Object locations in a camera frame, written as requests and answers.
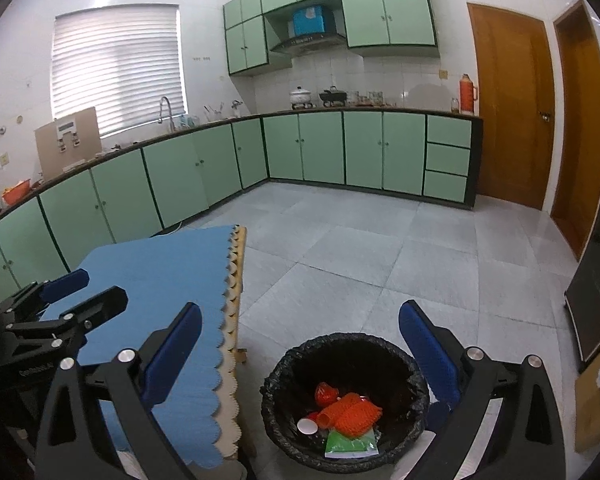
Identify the black wok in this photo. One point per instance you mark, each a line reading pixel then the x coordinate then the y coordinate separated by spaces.
pixel 332 96

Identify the blue scalloped table mat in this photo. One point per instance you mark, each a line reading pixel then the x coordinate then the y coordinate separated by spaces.
pixel 155 270

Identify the glass jar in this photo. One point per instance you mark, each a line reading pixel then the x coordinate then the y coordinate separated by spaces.
pixel 375 97

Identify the green and white packet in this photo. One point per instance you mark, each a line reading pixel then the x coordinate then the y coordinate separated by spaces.
pixel 345 444

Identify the beige scalloped table cover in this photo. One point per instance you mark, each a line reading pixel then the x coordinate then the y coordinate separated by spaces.
pixel 230 425

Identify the red paper cup gold print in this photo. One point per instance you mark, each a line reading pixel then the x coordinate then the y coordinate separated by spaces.
pixel 307 426

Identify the green upper kitchen cabinets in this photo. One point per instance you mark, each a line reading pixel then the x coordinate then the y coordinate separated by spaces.
pixel 395 15

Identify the red thermos flask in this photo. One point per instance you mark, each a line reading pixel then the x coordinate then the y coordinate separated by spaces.
pixel 467 95

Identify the white window blind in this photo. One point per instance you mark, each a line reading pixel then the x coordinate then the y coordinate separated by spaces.
pixel 120 70

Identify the orange plastic basin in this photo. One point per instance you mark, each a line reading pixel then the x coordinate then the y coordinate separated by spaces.
pixel 16 192

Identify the cardboard box blue print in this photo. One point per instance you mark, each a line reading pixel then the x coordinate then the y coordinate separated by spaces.
pixel 597 410

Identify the utensil holder with chopsticks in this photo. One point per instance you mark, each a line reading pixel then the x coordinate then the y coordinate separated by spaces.
pixel 214 114

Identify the black framed appliance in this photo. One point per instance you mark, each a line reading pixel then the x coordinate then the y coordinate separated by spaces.
pixel 595 260

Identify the stacked white bowls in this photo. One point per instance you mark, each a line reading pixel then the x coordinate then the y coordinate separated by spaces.
pixel 353 98

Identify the metal kitchen faucet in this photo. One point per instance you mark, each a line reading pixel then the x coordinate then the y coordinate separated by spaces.
pixel 170 117

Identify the white cooking pot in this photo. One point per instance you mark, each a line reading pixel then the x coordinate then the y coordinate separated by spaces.
pixel 301 97

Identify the green lower kitchen cabinets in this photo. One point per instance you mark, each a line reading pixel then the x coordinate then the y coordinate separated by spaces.
pixel 180 180

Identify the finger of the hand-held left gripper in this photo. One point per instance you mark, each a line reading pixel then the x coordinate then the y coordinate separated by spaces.
pixel 95 307
pixel 65 285

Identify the bin with black liner bag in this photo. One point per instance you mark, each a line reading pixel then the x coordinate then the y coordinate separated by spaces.
pixel 290 385

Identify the orange foam net sleeve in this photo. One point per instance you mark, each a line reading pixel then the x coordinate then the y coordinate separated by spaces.
pixel 355 412

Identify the brown board with metal clip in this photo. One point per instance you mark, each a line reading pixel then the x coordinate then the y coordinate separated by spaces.
pixel 87 145

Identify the red plastic bag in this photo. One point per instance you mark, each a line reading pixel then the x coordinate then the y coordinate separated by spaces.
pixel 325 394

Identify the black range hood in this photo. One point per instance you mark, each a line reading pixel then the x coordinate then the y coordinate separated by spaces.
pixel 307 44

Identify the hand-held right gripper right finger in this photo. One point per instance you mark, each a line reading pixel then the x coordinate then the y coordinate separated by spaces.
pixel 430 355

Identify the green kitchen cabinets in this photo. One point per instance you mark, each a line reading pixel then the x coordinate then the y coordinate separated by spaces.
pixel 180 180
pixel 395 15

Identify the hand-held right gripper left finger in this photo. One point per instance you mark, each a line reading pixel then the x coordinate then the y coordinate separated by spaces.
pixel 172 350

